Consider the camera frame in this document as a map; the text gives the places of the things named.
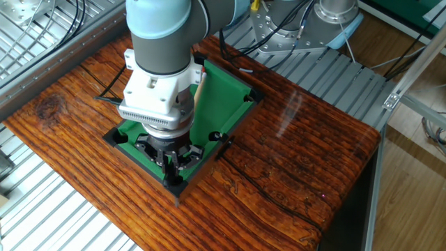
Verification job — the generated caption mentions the mini green felt pool table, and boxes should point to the mini green felt pool table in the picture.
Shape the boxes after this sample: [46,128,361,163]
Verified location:
[102,52,265,206]

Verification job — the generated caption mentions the green board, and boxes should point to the green board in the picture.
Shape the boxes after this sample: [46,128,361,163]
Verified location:
[358,0,446,39]

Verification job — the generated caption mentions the black plug cable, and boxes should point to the black plug cable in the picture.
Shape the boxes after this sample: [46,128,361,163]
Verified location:
[93,63,127,106]

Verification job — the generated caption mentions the aluminium frame leg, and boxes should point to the aluminium frame leg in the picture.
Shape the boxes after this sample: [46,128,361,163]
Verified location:
[362,127,387,251]

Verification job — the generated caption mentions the wooden pool cue black handle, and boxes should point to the wooden pool cue black handle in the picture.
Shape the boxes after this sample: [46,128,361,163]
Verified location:
[169,71,207,188]

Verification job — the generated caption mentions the round-holed silver metal plate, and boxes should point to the round-holed silver metal plate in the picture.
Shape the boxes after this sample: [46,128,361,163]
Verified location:
[0,0,53,26]

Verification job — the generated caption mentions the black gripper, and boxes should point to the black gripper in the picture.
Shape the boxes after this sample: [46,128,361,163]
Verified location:
[134,134,205,185]

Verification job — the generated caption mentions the glossy wooden board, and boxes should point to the glossy wooden board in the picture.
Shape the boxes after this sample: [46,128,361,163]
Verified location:
[3,33,382,251]

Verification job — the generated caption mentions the grey aluminium rail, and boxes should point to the grey aluminium rail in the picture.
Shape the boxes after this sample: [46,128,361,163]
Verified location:
[0,3,127,121]

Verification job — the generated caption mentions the silver robot mounting plate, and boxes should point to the silver robot mounting plate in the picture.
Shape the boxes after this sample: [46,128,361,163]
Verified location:
[249,0,366,56]

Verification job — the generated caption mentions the grey floor cables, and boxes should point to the grey floor cables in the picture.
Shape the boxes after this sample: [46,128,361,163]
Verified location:
[420,116,446,156]

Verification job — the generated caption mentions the aluminium frame beam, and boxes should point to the aluminium frame beam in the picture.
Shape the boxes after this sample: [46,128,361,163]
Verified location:
[382,24,446,121]

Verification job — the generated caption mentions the wire mesh rack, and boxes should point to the wire mesh rack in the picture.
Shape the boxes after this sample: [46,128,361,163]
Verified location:
[0,0,90,80]

